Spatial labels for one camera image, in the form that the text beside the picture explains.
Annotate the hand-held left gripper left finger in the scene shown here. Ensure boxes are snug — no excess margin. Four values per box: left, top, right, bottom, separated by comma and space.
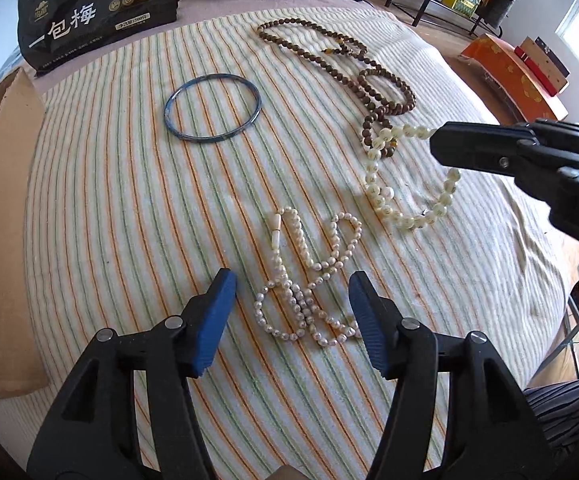
26, 268, 238, 480

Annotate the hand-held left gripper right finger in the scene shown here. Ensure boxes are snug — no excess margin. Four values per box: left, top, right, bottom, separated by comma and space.
348, 270, 553, 480

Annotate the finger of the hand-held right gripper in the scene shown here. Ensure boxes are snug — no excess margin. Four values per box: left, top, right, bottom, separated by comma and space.
429, 119, 579, 196

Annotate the white pearl necklace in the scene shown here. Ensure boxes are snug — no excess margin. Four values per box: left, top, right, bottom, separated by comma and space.
254, 211, 365, 347

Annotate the white bead bracelet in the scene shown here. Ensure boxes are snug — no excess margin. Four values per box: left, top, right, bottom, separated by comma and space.
362, 125, 463, 231

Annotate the brown bead bracelet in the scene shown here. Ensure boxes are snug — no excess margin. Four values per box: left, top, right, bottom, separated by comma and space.
357, 62, 417, 158

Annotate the blue bangle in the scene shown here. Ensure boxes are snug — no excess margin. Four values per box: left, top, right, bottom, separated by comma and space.
164, 74, 261, 142

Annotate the cardboard box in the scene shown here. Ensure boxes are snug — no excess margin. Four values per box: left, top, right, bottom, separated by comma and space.
0, 67, 51, 402

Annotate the long brown bead necklace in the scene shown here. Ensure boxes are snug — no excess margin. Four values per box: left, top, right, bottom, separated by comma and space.
256, 19, 370, 63

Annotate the orange patterned box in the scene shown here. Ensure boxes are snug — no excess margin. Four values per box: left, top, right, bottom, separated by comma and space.
459, 34, 569, 122

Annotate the striped cloth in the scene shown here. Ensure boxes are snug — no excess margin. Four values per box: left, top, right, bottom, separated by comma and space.
22, 10, 573, 480

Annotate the beige and red box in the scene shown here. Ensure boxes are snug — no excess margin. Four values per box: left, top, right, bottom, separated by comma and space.
513, 36, 571, 96

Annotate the person's striped clothing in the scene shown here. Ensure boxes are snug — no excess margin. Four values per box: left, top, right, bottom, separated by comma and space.
523, 374, 579, 480

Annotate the brown blanket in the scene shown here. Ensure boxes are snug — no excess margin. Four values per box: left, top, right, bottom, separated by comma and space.
0, 0, 450, 111

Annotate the black printed bag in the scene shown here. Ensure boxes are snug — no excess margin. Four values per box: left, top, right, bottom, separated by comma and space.
17, 0, 178, 79

